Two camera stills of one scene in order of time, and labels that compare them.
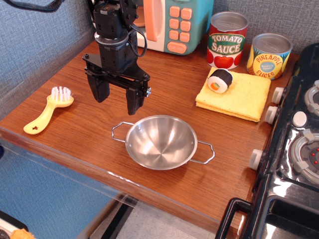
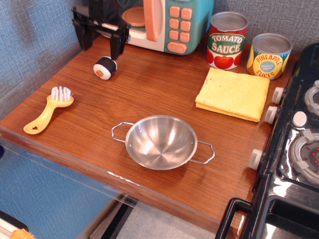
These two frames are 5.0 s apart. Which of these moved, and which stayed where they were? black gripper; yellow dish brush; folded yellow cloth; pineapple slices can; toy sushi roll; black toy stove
Moved: black gripper; toy sushi roll
Stayed: yellow dish brush; pineapple slices can; folded yellow cloth; black toy stove
